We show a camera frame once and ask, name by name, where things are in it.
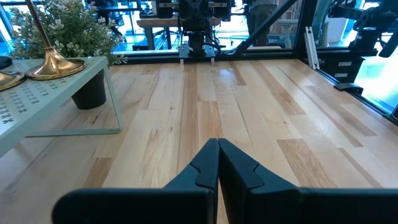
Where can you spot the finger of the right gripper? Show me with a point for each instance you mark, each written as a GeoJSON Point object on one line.
{"type": "Point", "coordinates": [222, 9]}
{"type": "Point", "coordinates": [164, 9]}

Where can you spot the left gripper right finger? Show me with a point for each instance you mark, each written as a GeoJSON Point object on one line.
{"type": "Point", "coordinates": [264, 205]}

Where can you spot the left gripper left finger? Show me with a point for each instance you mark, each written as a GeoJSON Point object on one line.
{"type": "Point", "coordinates": [186, 205]}

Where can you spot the short gold candlestick holder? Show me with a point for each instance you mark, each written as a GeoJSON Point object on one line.
{"type": "Point", "coordinates": [56, 67]}

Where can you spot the black candlestick holder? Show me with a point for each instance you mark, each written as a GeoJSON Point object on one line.
{"type": "Point", "coordinates": [4, 62]}

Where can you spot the tall gold candlestick holder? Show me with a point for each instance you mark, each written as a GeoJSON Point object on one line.
{"type": "Point", "coordinates": [11, 80]}

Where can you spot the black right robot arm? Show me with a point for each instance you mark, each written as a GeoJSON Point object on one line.
{"type": "Point", "coordinates": [196, 43]}

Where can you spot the unused black robot arm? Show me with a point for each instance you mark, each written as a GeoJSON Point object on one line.
{"type": "Point", "coordinates": [370, 28]}

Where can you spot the light wooden workbench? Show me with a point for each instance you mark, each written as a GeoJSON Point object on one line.
{"type": "Point", "coordinates": [155, 22]}

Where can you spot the person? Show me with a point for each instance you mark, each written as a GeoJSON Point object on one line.
{"type": "Point", "coordinates": [261, 18]}

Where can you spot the potted plant with white flowers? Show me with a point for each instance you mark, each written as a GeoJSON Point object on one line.
{"type": "Point", "coordinates": [77, 28]}

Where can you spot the black table clamp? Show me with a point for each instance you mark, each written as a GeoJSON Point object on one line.
{"type": "Point", "coordinates": [348, 88]}

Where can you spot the black box with white labels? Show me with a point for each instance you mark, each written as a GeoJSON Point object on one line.
{"type": "Point", "coordinates": [351, 74]}

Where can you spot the mint green perforated shelf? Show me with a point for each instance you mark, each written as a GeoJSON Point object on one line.
{"type": "Point", "coordinates": [31, 99]}

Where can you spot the black aluminium table frame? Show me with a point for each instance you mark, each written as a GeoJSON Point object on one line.
{"type": "Point", "coordinates": [149, 57]}

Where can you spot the white metal bracket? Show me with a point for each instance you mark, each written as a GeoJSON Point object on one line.
{"type": "Point", "coordinates": [311, 49]}

